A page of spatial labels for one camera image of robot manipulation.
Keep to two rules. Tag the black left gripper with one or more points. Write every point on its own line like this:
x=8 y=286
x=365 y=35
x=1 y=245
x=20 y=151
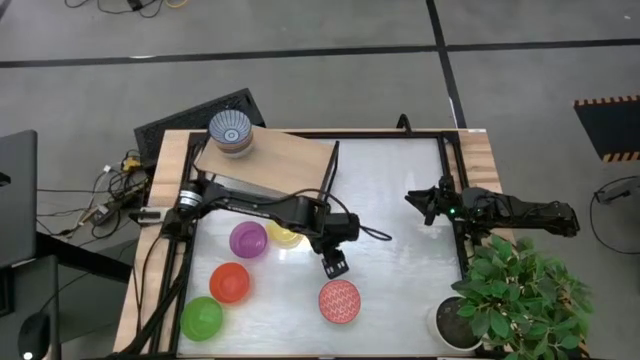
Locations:
x=337 y=230

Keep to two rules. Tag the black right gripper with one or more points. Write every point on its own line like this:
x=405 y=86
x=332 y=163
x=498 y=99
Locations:
x=449 y=200

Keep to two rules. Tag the red zigzag patterned bowl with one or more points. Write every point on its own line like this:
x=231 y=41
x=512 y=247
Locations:
x=339 y=301

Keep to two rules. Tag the yellow plastic bowl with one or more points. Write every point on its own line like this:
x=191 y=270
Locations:
x=286 y=240

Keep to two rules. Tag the purple plastic bowl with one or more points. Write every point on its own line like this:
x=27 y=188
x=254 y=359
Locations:
x=248 y=239

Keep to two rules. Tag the red plastic bowl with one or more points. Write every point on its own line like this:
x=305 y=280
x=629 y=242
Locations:
x=229 y=282

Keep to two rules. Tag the yellow patterned bowl blue outside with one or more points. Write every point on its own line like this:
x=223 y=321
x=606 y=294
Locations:
x=234 y=147

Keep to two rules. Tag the blue radial striped bowl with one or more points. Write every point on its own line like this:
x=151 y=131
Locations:
x=230 y=127

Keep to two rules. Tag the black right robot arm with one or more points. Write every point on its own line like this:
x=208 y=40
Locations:
x=525 y=210

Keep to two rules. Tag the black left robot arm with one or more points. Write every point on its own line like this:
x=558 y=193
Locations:
x=260 y=207

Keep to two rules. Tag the wooden shelf with black legs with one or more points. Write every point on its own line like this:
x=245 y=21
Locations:
x=285 y=160

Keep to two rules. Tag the black clamp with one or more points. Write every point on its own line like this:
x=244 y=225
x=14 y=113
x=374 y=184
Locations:
x=404 y=124

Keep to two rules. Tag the white plant pot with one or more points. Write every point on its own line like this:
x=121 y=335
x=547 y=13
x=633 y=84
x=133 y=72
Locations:
x=452 y=325

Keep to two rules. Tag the green leafy potted plant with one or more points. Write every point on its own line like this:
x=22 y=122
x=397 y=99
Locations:
x=520 y=300

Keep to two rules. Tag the green plastic bowl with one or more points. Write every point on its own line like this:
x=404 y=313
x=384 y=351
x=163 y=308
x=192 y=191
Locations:
x=201 y=318

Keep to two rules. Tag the grey floor device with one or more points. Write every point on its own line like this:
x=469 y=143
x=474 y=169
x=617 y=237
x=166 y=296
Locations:
x=620 y=190

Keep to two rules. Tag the black hazard striped floor mat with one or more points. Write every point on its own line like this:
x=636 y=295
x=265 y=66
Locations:
x=610 y=130

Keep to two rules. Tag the black perforated computer case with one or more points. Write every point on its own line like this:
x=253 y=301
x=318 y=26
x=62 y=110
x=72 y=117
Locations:
x=190 y=122

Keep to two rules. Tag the black desk beam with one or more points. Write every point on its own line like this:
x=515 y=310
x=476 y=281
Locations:
x=85 y=257

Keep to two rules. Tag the black computer mouse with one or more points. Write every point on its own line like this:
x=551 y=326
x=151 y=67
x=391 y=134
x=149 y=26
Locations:
x=34 y=336

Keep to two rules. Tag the grey laptop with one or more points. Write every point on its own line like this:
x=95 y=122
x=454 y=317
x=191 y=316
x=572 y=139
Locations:
x=17 y=200

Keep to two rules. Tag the black power adapter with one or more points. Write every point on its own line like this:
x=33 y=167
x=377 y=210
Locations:
x=135 y=4

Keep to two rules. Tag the black aluminium table frame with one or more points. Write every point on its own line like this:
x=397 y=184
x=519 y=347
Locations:
x=380 y=134

